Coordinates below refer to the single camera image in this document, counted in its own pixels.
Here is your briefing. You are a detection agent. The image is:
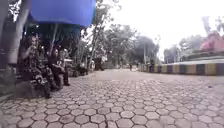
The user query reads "row of trees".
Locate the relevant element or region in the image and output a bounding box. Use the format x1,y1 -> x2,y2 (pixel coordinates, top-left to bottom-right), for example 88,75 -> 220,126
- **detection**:
75,0 -> 161,70

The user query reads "hexagonal paving stone road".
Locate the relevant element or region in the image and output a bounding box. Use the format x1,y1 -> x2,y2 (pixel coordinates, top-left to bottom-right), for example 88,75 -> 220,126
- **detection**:
0,68 -> 224,128

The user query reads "blue canopy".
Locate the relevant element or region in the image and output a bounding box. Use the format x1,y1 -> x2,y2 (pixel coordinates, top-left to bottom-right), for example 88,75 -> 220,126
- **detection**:
28,0 -> 98,28

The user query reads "yellow and black striped kerb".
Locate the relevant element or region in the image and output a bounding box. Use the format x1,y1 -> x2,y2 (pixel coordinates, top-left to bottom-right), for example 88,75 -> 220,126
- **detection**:
138,62 -> 224,77

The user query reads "group of trees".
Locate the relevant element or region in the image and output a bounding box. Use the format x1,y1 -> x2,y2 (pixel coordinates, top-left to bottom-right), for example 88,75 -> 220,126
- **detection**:
163,15 -> 224,64

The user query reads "pale tree trunk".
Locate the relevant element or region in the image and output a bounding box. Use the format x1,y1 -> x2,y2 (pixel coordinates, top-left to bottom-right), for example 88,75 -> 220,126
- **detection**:
7,0 -> 33,66

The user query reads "pink building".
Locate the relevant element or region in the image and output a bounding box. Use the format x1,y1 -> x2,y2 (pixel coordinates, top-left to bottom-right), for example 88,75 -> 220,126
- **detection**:
199,30 -> 224,53

